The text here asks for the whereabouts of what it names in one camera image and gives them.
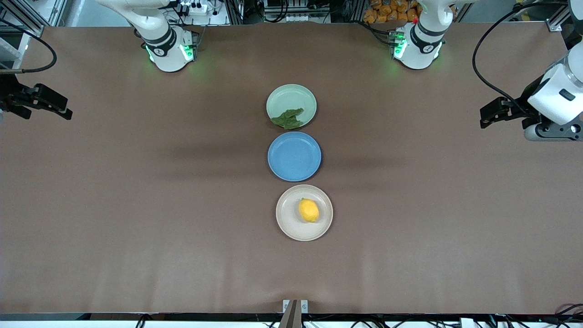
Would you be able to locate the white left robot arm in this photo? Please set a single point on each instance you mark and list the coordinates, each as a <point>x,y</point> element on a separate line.
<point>423,45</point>

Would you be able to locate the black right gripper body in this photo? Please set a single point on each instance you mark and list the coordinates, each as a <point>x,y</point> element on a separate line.
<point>8,95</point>

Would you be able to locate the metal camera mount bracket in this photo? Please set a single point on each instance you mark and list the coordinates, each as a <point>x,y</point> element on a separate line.
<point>295,314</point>

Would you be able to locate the green lettuce leaf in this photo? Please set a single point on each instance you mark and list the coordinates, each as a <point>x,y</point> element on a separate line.
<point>288,119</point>

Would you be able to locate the beige plate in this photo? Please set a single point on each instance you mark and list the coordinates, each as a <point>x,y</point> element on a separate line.
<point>291,223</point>

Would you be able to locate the yellow lemon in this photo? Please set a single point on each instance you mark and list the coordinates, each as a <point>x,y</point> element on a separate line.
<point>309,210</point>

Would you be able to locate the blue plate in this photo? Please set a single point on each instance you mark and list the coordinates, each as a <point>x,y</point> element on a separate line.
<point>294,156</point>

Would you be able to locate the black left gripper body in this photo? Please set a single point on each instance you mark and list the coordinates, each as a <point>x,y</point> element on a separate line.
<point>524,108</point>

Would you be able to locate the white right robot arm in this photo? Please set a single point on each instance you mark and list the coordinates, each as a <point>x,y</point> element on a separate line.
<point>159,27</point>

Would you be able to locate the orange snack bags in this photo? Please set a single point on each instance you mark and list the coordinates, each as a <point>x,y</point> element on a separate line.
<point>387,11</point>

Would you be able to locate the pale green plate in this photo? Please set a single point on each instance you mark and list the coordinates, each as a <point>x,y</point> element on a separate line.
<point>291,98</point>

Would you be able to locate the white power strip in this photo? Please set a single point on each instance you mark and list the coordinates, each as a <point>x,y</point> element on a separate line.
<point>196,7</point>

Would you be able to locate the aluminium frame profile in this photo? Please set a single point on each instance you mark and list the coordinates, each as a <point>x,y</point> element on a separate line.
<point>23,18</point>
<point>559,18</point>

